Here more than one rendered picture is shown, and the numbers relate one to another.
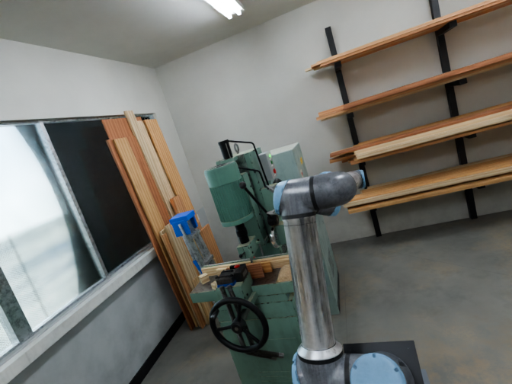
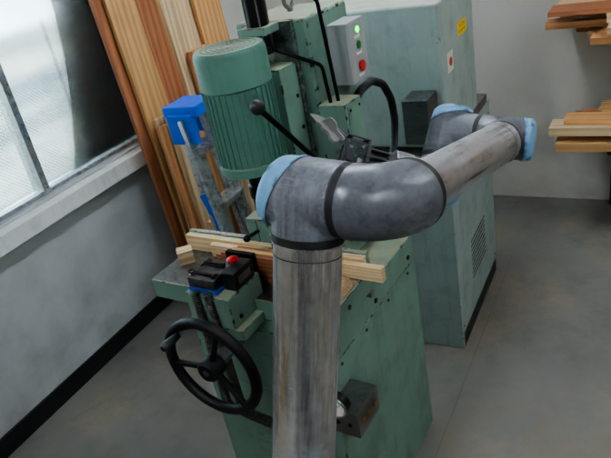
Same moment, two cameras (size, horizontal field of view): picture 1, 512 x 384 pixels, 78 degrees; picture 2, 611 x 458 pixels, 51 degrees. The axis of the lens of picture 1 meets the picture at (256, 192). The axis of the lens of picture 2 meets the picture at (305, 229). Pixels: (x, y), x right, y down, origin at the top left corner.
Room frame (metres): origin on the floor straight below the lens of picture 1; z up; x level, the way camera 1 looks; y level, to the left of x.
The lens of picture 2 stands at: (0.18, -0.33, 1.77)
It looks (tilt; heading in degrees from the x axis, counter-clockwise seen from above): 27 degrees down; 14
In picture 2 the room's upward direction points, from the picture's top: 11 degrees counter-clockwise
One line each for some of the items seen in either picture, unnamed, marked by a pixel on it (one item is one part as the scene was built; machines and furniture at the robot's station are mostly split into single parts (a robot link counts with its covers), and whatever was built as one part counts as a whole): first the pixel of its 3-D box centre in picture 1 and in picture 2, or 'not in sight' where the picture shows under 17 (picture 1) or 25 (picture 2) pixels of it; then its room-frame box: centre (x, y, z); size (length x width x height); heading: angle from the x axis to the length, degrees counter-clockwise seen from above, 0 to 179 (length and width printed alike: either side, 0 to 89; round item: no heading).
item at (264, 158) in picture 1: (267, 165); (348, 50); (1.89, -0.11, 1.40); 0.10 x 0.06 x 0.16; 159
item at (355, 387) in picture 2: not in sight; (355, 408); (1.42, -0.06, 0.58); 0.12 x 0.08 x 0.08; 159
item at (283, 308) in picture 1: (267, 282); (308, 283); (1.76, 0.09, 0.76); 0.57 x 0.45 x 0.09; 159
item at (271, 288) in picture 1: (244, 286); (248, 293); (1.56, 0.21, 0.87); 0.61 x 0.30 x 0.06; 69
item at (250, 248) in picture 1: (249, 248); (273, 221); (1.66, 0.13, 1.03); 0.14 x 0.07 x 0.09; 159
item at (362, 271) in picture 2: (261, 266); (291, 260); (1.63, 0.09, 0.92); 0.55 x 0.02 x 0.04; 69
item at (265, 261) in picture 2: (244, 272); (254, 268); (1.57, 0.18, 0.94); 0.20 x 0.01 x 0.08; 69
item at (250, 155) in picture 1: (255, 209); (313, 137); (1.92, 0.03, 1.16); 0.22 x 0.22 x 0.72; 69
